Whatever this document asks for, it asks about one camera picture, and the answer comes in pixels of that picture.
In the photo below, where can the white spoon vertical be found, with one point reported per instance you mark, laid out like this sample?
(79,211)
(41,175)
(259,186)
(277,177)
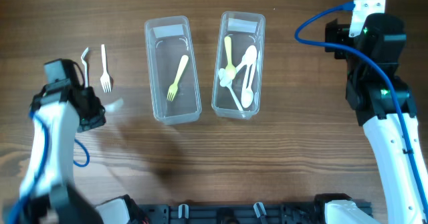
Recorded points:
(251,55)

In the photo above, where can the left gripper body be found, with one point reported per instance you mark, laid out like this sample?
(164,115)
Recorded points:
(92,107)

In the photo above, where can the yellow plastic spoon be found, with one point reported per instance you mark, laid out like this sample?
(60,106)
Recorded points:
(230,68)

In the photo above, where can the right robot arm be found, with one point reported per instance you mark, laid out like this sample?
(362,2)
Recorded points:
(391,130)

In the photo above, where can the bent white plastic fork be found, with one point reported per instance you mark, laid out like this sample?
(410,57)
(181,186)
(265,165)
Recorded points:
(85,64)

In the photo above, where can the left clear plastic container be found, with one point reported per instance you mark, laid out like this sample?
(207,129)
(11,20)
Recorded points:
(167,40)

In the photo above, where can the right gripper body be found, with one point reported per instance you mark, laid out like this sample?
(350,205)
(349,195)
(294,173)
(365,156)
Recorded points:
(334,36)

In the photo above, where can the white spoon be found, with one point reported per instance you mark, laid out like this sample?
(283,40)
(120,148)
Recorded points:
(237,103)
(247,92)
(239,68)

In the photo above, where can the cream plastic fork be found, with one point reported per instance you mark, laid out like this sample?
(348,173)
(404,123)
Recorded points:
(173,88)

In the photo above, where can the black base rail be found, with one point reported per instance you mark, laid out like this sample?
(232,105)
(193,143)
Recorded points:
(284,213)

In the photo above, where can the clear plastic container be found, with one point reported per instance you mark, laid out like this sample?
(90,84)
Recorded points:
(244,29)
(167,40)

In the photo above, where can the right clear plastic container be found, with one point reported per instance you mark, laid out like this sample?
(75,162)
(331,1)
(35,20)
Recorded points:
(244,29)

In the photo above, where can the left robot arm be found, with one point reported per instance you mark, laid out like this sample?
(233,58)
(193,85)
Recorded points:
(63,108)

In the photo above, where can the white fork diagonal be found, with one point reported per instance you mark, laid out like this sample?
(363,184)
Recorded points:
(114,106)

